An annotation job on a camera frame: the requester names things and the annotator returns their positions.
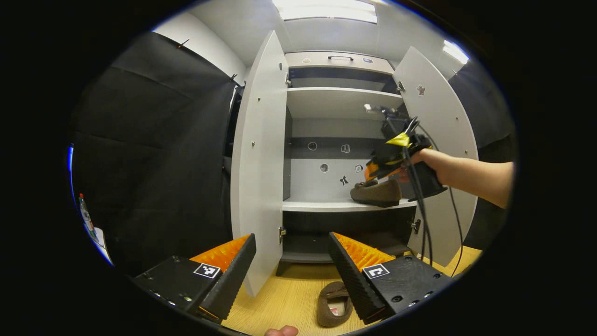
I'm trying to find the brown suede shoe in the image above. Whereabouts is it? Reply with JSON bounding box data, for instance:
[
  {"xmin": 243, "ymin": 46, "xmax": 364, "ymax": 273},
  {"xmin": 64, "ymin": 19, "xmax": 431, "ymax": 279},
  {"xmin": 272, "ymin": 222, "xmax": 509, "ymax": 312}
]
[
  {"xmin": 317, "ymin": 281, "xmax": 354, "ymax": 327},
  {"xmin": 350, "ymin": 180, "xmax": 403, "ymax": 208}
]

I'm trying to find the white printed sheet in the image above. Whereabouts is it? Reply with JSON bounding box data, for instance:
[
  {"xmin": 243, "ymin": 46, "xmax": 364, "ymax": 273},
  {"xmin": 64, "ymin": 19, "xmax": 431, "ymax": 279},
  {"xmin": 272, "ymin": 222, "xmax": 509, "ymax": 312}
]
[{"xmin": 77, "ymin": 194, "xmax": 113, "ymax": 265}]

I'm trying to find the white shoe cabinet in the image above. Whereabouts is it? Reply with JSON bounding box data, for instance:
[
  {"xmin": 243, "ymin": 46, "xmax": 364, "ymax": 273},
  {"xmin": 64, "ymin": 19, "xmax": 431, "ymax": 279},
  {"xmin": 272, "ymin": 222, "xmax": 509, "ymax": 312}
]
[{"xmin": 278, "ymin": 50, "xmax": 418, "ymax": 277}]

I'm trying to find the black cable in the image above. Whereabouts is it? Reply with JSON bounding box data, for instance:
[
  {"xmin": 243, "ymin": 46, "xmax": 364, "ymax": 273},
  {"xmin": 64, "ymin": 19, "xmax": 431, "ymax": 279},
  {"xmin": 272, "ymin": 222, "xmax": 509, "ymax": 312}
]
[
  {"xmin": 417, "ymin": 122, "xmax": 465, "ymax": 278},
  {"xmin": 401, "ymin": 117, "xmax": 434, "ymax": 267}
]

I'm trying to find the white cabinet door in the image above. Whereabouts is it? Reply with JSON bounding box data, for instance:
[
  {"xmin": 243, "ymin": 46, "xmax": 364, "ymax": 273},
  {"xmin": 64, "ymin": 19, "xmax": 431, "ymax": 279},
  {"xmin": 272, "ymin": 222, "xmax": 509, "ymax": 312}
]
[
  {"xmin": 231, "ymin": 30, "xmax": 291, "ymax": 298},
  {"xmin": 393, "ymin": 46, "xmax": 479, "ymax": 267}
]

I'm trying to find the black backdrop cloth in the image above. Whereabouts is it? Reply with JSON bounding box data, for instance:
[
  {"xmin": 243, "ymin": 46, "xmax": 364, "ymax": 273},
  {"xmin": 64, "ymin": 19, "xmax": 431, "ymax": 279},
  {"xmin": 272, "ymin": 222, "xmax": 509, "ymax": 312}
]
[
  {"xmin": 448, "ymin": 61, "xmax": 516, "ymax": 250},
  {"xmin": 70, "ymin": 32, "xmax": 245, "ymax": 276}
]

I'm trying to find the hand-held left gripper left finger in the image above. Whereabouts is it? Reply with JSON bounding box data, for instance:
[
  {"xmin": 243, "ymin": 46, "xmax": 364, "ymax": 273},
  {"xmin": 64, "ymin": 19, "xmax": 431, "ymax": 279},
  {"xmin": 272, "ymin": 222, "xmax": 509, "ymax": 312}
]
[{"xmin": 131, "ymin": 232, "xmax": 257, "ymax": 323}]

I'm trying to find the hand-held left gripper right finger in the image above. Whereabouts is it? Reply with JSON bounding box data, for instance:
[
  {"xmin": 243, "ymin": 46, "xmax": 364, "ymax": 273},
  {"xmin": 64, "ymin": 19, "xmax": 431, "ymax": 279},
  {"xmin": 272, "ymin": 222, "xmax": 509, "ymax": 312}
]
[{"xmin": 327, "ymin": 231, "xmax": 455, "ymax": 326}]

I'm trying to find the rectangular ceiling light panel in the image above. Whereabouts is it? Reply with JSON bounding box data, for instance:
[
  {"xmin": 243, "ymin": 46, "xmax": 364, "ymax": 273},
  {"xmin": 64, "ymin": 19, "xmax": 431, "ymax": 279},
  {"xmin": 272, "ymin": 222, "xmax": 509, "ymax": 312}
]
[
  {"xmin": 273, "ymin": 0, "xmax": 378, "ymax": 24},
  {"xmin": 442, "ymin": 40, "xmax": 470, "ymax": 65}
]

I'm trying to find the white cabinet drawer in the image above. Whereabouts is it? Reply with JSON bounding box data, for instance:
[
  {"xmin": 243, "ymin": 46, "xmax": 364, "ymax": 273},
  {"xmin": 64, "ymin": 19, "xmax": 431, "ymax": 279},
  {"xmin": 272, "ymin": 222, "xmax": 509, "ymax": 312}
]
[{"xmin": 285, "ymin": 50, "xmax": 395, "ymax": 75}]

